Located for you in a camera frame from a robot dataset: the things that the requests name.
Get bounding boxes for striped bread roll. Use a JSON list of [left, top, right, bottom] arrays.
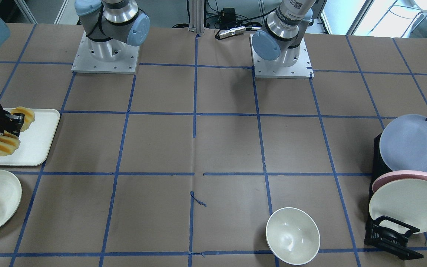
[[0, 131, 20, 156]]

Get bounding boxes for aluminium frame post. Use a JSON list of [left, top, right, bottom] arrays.
[[188, 0, 206, 36]]

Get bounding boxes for black power adapter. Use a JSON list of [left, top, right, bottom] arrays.
[[220, 7, 236, 24]]

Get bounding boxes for pink plate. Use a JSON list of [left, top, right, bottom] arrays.
[[371, 170, 427, 193]]

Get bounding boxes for black dish rack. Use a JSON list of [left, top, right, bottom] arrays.
[[363, 134, 424, 261]]

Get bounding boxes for blue plate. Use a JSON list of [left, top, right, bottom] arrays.
[[378, 114, 427, 172]]

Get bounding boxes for cream plate in rack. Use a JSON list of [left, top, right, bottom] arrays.
[[369, 179, 427, 233]]

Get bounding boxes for cream tray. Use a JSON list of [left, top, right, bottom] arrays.
[[0, 109, 60, 166]]

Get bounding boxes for silver cylinder tool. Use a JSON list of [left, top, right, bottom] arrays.
[[215, 26, 247, 40]]

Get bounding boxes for cream bowl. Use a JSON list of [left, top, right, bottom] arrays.
[[265, 207, 321, 266]]

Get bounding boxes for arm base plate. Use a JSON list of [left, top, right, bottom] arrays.
[[71, 32, 140, 74], [251, 39, 315, 79]]

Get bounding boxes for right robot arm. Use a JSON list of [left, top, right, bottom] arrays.
[[0, 0, 150, 138]]

